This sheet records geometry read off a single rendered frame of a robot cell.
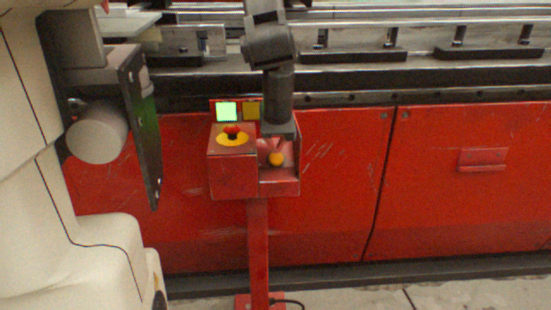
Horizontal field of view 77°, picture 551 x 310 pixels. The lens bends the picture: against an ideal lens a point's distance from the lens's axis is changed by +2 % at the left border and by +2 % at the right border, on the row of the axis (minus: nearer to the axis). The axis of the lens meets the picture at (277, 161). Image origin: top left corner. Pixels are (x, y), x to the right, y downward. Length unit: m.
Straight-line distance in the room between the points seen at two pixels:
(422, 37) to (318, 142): 0.42
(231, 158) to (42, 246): 0.46
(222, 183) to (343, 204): 0.52
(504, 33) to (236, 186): 0.90
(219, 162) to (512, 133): 0.89
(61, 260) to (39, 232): 0.04
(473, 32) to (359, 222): 0.67
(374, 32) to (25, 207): 0.94
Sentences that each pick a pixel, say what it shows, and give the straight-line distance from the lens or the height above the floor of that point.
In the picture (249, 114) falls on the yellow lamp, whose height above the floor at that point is 0.80.
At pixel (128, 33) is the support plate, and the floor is 1.00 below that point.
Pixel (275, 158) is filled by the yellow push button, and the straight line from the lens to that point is 0.80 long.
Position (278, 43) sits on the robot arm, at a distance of 0.56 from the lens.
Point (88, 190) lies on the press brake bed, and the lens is 1.16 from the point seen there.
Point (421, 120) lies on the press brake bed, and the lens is 1.08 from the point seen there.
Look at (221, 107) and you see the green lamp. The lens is 0.83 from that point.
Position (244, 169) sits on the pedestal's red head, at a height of 0.74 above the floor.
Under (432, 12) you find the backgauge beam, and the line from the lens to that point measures 1.42.
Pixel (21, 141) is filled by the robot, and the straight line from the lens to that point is 0.28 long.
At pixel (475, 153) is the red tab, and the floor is 0.60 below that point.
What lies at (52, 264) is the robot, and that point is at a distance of 0.34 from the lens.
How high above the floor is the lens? 1.13
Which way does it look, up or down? 31 degrees down
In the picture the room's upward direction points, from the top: straight up
